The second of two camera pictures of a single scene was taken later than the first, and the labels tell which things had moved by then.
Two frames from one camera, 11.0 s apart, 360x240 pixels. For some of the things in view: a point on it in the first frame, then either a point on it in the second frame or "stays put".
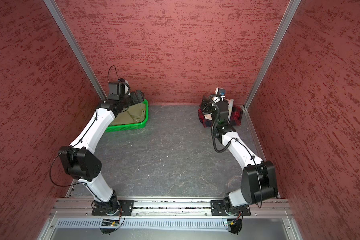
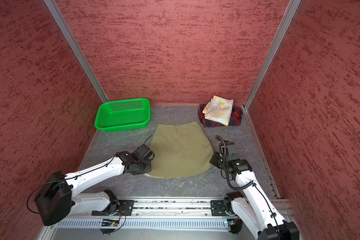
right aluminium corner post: x=289 y=14 stays put
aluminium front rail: x=81 y=208 stays put
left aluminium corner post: x=59 y=18 stays put
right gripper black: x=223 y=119 to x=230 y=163
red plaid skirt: x=235 y=119 stays put
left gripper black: x=133 y=95 to x=148 y=168
